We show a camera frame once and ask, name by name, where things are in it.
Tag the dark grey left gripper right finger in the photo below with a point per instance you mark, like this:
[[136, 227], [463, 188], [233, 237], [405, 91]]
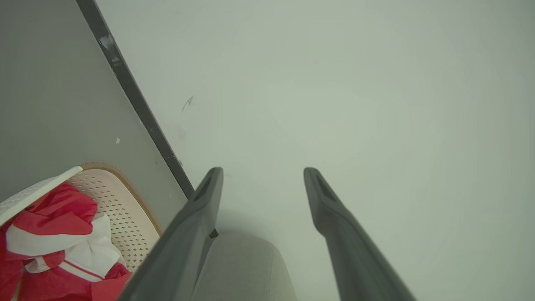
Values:
[[355, 259]]

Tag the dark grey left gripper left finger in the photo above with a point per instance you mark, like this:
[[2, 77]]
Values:
[[184, 251]]

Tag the red and white garment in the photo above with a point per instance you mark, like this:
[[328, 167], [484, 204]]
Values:
[[54, 213]]

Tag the cream perforated laundry basket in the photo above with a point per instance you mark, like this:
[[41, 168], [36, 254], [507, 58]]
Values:
[[125, 217]]

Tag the dark grey baseboard strip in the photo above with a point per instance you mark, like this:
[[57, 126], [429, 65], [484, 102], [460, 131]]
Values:
[[129, 90]]

